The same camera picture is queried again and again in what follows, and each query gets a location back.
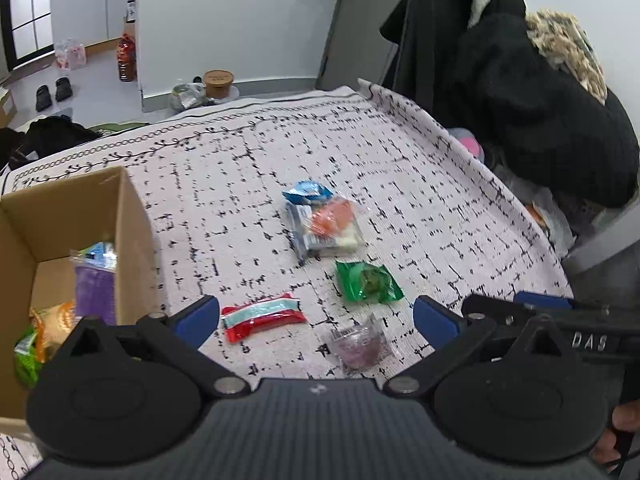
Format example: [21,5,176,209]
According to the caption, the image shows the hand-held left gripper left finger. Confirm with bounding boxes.
[65,296,250,400]

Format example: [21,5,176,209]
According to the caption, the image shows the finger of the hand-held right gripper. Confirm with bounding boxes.
[460,293,556,333]
[514,291,576,311]

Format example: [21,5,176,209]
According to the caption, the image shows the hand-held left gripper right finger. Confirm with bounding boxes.
[382,294,576,400]

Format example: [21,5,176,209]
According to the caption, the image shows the red and white snack packet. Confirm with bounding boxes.
[220,292,307,345]

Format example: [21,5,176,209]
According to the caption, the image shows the dark green snack packet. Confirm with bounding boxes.
[334,259,405,305]

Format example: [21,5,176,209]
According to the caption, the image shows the clear packet with purple snack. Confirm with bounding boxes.
[327,312,394,374]

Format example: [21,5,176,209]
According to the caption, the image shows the cardboard box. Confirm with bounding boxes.
[0,166,167,422]

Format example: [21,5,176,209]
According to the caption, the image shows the small blue yellow snack packet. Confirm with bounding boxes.
[70,241,119,271]

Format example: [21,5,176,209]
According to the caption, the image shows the clear packet with orange snack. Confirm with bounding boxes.
[285,195,366,266]

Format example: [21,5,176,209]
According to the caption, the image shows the yellow orange snack packet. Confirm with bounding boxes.
[30,300,79,363]

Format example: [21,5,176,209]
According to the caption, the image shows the bright green snack packet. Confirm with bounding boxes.
[14,327,46,389]

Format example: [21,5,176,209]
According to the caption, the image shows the person's right hand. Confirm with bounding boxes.
[590,402,640,471]

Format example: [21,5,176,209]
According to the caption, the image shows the white plastic bag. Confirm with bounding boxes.
[525,200,576,257]

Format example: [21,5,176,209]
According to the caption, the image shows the pink object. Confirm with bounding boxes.
[447,127,486,162]

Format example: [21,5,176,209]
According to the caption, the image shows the green mat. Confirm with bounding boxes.
[92,121,146,137]

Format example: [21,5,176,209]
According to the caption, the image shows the pile of black coats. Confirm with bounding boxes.
[380,0,640,208]

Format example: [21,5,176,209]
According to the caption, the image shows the clear plastic bag with rubbish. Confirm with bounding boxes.
[169,79,208,112]

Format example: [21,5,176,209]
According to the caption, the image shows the brown round tub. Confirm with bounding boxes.
[202,70,236,101]

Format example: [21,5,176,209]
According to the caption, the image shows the black clothes on floor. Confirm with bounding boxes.
[0,115,101,171]

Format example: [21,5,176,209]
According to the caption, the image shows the beige knitted scarf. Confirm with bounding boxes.
[525,8,608,106]

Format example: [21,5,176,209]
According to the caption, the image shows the red oil bottle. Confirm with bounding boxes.
[117,34,138,83]

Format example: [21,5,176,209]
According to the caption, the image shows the small open cardboard carton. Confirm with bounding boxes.
[0,87,18,128]

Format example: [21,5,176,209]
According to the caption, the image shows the pack of pink bottles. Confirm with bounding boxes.
[53,39,87,71]

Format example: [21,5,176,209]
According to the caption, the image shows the grey door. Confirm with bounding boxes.
[316,0,418,92]

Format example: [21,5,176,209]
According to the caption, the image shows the white cabinet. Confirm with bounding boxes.
[47,0,142,53]

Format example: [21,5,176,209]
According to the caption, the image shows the black-framed glass door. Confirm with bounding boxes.
[0,0,57,68]

